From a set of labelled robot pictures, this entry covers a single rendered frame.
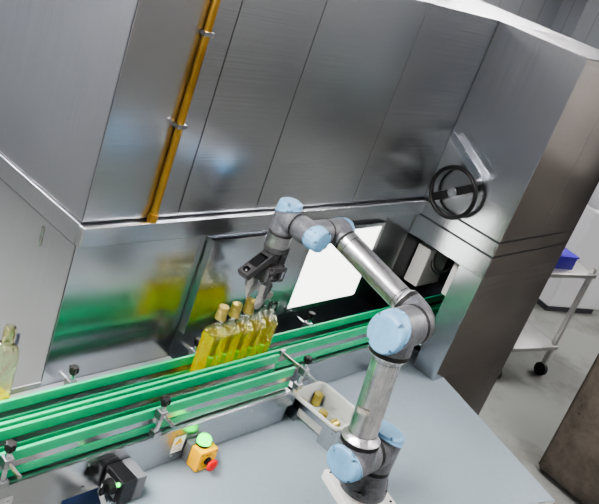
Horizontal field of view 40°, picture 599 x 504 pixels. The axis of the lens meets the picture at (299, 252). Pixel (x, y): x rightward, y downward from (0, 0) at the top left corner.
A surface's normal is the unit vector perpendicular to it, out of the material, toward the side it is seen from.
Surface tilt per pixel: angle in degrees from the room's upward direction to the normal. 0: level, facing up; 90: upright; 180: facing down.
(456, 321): 90
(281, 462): 0
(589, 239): 90
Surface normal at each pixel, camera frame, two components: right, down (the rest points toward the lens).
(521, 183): -0.65, 0.09
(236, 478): 0.33, -0.87
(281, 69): 0.68, 0.50
